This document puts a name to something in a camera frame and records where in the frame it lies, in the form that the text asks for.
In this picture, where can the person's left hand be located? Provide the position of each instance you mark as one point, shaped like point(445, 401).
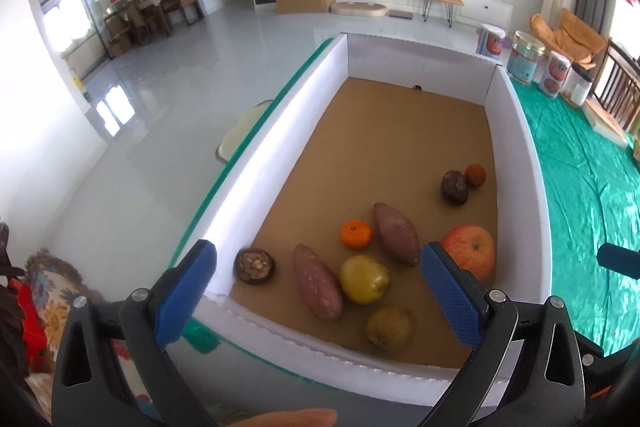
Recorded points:
point(295, 418)

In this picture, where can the white cardboard box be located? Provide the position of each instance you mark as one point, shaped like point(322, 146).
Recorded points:
point(525, 187)

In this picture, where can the round beige cushion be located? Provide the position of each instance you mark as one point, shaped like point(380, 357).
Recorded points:
point(359, 9)

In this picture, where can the wooden dining table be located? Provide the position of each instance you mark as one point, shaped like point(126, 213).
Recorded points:
point(157, 2)

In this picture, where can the red label tin can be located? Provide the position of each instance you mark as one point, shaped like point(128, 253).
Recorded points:
point(556, 74)
point(490, 41)

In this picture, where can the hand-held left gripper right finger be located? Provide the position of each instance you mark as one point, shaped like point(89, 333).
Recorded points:
point(452, 292)

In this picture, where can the dark reddish tangerine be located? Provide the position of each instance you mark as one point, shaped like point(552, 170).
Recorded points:
point(475, 175)

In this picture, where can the green tablecloth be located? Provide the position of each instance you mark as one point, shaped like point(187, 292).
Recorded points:
point(585, 207)

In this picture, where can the brown pear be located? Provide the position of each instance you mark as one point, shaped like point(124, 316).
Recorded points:
point(391, 327)

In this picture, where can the sweet potato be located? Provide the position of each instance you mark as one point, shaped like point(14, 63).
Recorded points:
point(317, 279)
point(397, 232)

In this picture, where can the floral printed cushion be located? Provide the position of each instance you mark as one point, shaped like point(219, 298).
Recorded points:
point(50, 282)

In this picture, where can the dark purple passion fruit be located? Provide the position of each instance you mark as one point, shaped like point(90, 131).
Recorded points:
point(454, 188)

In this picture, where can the yellow green apple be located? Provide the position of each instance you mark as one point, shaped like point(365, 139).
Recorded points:
point(365, 279)

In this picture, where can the brown cardboard box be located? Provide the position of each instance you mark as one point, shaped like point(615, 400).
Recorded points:
point(305, 2)

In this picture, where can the small cardboard box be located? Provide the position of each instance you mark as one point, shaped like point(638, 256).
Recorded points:
point(117, 38)

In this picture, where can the clear jar teal label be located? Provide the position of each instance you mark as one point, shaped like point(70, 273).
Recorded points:
point(525, 57)

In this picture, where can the cream chair seat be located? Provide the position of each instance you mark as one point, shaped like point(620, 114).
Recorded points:
point(240, 137)

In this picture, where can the red apple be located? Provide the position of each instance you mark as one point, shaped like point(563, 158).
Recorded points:
point(472, 249)

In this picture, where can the dried brown mushroom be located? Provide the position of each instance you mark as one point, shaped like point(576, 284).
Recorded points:
point(255, 264)

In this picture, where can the flat orange book box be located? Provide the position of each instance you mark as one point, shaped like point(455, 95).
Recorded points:
point(607, 122)

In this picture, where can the orange tangerine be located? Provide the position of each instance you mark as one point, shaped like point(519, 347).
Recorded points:
point(356, 234)

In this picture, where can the purple mat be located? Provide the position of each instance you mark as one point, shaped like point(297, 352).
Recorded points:
point(400, 13)

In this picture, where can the wooden slatted railing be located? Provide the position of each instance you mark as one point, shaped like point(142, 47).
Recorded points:
point(617, 82)

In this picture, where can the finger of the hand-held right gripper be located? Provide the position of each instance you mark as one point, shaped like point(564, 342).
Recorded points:
point(617, 259)
point(595, 357)

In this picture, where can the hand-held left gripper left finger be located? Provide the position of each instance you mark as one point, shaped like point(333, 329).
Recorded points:
point(185, 292)

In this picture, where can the white canister black lid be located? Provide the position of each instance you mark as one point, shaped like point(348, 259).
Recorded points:
point(580, 88)

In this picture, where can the orange lounge chair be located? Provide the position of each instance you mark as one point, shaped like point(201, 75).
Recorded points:
point(570, 39)

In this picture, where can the glass sliding door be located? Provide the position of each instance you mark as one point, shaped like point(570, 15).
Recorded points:
point(80, 17)

